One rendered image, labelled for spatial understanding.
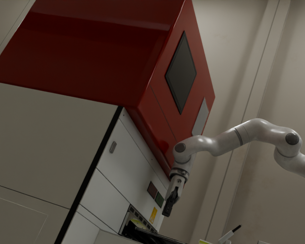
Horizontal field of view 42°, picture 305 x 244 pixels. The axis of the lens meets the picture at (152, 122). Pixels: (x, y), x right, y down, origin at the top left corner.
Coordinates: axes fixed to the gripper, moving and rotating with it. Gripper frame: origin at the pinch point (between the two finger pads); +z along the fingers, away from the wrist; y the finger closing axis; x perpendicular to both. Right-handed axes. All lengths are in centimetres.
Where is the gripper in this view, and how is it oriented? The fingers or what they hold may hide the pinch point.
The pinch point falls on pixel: (166, 210)
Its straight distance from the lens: 167.1
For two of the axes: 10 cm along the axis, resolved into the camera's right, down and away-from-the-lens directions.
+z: -3.3, 7.9, -5.2
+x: -9.2, -4.0, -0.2
